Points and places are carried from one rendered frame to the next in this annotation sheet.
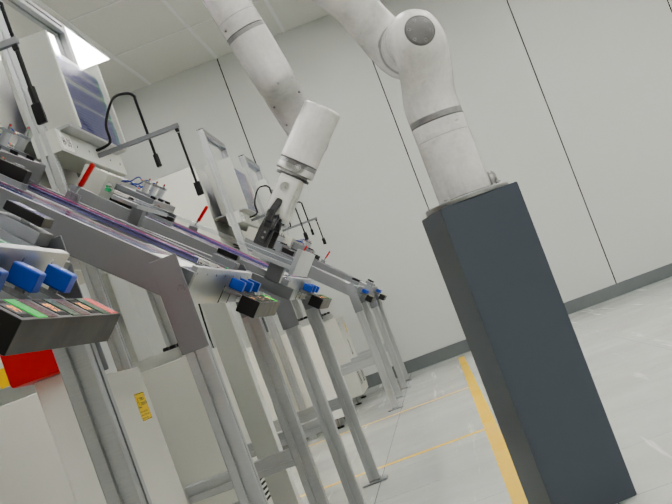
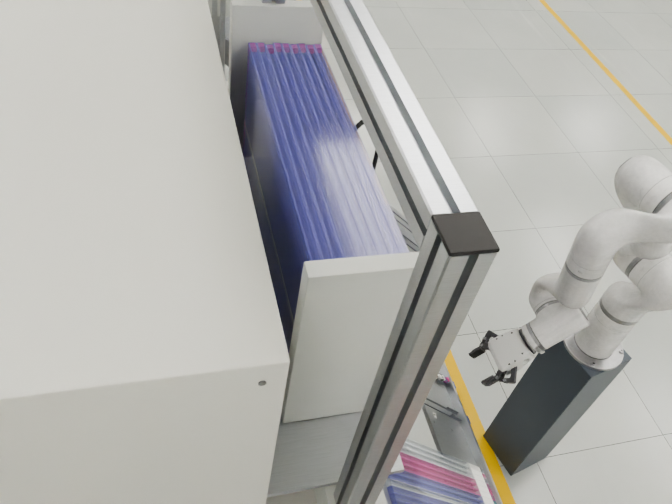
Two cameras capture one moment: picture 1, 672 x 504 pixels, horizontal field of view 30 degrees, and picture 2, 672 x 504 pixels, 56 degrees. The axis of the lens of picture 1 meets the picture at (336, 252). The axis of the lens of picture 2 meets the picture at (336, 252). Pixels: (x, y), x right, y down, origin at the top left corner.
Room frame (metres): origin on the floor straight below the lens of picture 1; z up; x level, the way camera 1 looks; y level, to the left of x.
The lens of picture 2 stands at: (1.93, 1.02, 2.22)
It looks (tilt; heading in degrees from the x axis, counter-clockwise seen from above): 46 degrees down; 334
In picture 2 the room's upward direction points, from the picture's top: 12 degrees clockwise
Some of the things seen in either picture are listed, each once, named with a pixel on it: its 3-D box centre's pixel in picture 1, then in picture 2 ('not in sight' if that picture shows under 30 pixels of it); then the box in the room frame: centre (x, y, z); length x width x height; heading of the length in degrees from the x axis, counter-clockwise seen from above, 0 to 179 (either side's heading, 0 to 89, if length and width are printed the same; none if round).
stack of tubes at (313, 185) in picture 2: not in sight; (307, 202); (2.63, 0.74, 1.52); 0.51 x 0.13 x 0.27; 176
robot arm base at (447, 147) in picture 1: (452, 161); (605, 327); (2.71, -0.31, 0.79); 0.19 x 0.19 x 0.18
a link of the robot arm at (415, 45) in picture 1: (421, 67); (648, 290); (2.68, -0.31, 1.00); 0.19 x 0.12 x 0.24; 10
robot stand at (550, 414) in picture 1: (525, 353); (548, 401); (2.71, -0.31, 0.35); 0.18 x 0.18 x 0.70; 10
